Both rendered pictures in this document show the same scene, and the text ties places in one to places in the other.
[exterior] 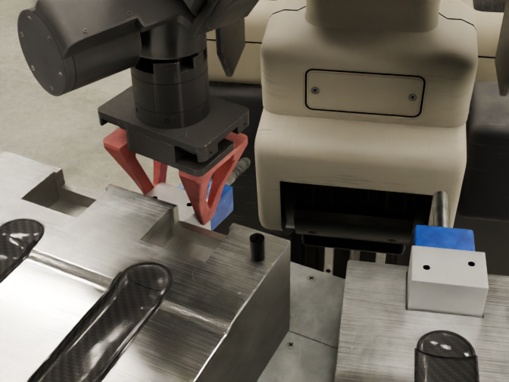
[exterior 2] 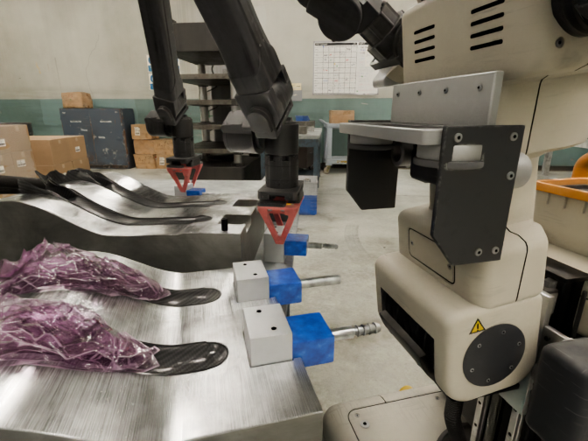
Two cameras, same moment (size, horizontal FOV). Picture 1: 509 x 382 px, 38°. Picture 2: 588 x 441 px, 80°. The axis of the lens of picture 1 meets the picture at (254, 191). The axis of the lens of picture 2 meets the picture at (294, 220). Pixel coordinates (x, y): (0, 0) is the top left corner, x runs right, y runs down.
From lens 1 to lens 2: 58 cm
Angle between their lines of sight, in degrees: 60
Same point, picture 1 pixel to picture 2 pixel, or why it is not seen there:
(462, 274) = (244, 273)
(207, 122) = (277, 189)
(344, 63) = (421, 228)
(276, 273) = (225, 241)
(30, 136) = not seen: hidden behind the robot
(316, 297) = not seen: hidden behind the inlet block
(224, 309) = (189, 230)
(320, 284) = not seen: hidden behind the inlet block
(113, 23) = (235, 123)
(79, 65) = (227, 137)
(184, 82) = (270, 166)
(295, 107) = (405, 251)
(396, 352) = (200, 283)
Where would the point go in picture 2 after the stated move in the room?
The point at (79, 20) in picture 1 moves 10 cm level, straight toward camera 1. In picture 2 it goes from (228, 120) to (169, 121)
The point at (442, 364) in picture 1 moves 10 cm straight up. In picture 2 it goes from (200, 299) to (193, 217)
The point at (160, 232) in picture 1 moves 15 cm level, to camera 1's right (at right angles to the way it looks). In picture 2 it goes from (239, 220) to (271, 250)
